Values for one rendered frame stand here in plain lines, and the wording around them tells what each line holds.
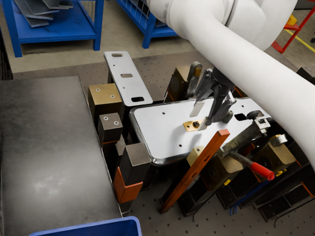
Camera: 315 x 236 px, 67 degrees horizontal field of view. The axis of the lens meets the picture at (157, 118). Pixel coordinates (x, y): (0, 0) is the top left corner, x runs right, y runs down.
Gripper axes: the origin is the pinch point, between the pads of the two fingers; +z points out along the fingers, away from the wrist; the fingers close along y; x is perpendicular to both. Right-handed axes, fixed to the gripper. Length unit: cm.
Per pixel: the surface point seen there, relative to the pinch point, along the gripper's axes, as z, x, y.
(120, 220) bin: -11.4, -35.9, 25.1
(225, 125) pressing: 4.6, 11.4, 2.4
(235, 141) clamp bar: -8.2, -1.8, 15.0
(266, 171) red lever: -9.7, -0.6, 24.7
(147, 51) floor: 105, 75, -175
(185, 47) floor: 105, 132, -183
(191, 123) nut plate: 4.3, -1.2, -1.0
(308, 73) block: 2, 76, -16
